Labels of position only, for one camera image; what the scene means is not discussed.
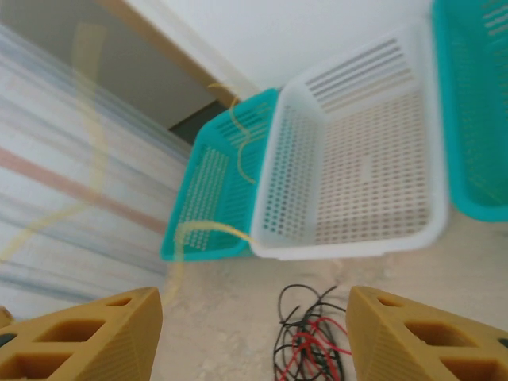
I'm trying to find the white plastic basket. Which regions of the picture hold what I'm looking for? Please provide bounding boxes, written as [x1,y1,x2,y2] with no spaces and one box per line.
[250,21,452,261]

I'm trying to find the teal plastic basket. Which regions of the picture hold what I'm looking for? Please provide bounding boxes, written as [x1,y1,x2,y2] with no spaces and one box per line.
[430,0,508,223]
[160,87,281,263]

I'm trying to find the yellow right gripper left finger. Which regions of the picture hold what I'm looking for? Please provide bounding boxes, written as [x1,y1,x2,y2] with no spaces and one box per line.
[0,286,164,381]

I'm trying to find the yellow cable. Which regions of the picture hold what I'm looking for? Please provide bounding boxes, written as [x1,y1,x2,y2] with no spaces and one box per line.
[0,21,110,263]
[206,81,259,186]
[163,220,261,313]

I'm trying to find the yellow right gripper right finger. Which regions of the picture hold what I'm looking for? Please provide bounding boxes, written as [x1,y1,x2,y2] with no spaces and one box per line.
[347,284,508,381]

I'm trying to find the black cable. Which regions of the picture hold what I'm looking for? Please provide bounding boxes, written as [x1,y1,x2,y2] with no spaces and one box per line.
[272,301,346,381]
[275,283,352,381]

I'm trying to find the red cable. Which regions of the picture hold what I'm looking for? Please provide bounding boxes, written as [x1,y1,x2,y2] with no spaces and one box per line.
[291,317,352,381]
[277,315,350,381]

